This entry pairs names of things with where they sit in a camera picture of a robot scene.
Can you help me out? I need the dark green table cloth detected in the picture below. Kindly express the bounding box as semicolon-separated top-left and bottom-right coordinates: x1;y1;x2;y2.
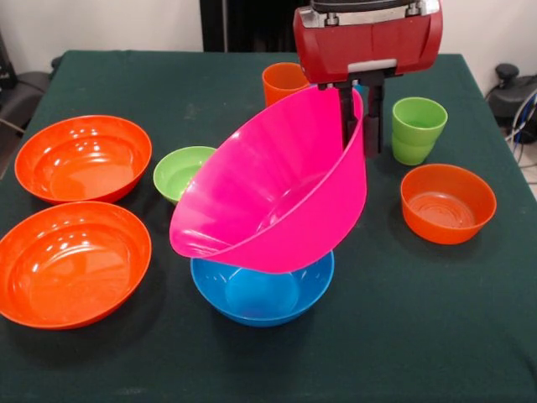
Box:
0;50;537;403

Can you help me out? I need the large orange bowl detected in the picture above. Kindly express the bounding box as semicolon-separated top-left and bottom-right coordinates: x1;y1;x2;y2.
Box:
14;114;154;206
0;201;153;331

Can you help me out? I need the large light blue bowl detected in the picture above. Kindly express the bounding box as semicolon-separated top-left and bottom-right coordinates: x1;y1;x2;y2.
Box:
190;249;336;328

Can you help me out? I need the grey pedestal foot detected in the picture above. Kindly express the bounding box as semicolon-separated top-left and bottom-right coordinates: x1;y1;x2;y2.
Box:
0;71;47;123
486;62;537;113

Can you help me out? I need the large pink bowl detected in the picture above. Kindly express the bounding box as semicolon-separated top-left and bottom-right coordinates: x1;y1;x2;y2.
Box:
169;85;369;275

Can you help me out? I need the orange cup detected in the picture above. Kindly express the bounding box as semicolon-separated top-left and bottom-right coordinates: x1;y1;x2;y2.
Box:
262;62;311;108

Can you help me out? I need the green bowl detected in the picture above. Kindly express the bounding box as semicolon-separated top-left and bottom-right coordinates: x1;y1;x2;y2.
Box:
153;145;217;206

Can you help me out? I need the cable tangle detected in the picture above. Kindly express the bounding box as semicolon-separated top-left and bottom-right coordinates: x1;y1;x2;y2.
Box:
503;94;537;169

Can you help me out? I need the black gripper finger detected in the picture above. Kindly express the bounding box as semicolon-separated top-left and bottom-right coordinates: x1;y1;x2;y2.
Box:
362;77;386;159
317;80;362;149

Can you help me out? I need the green cup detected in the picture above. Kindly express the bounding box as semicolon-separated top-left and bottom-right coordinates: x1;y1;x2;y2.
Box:
391;97;449;166

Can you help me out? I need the small orange bowl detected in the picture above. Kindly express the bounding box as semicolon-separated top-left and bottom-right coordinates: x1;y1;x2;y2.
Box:
399;163;498;246

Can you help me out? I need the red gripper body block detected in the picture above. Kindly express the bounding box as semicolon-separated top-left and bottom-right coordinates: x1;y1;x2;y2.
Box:
292;2;444;85

